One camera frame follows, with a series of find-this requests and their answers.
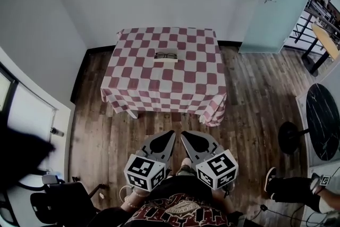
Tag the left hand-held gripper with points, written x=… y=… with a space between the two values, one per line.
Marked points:
x=144 y=171

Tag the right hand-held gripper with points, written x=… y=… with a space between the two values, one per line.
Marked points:
x=219 y=170

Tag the white glasses case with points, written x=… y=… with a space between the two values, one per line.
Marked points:
x=166 y=60

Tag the black glasses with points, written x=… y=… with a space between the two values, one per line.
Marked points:
x=160 y=55

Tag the person's right forearm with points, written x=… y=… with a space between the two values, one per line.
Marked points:
x=224 y=194

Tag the person's left forearm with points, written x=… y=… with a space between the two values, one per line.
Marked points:
x=138 y=195

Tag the person's shoes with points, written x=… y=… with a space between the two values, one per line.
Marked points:
x=186 y=164

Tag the red white checkered tablecloth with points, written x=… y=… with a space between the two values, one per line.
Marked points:
x=164 y=87

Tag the black printed shirt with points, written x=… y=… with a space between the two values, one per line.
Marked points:
x=180 y=207

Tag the silver door lever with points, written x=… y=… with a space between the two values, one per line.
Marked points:
x=57 y=132

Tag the black office chair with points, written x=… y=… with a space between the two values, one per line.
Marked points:
x=63 y=202

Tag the round black marble table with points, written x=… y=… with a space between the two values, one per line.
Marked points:
x=322 y=119

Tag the white door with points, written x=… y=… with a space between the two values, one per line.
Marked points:
x=34 y=114

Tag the frosted glass door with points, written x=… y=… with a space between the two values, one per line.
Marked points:
x=276 y=21

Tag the round wooden table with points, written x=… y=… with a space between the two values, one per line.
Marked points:
x=325 y=40

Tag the black metal railing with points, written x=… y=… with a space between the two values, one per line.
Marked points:
x=316 y=8

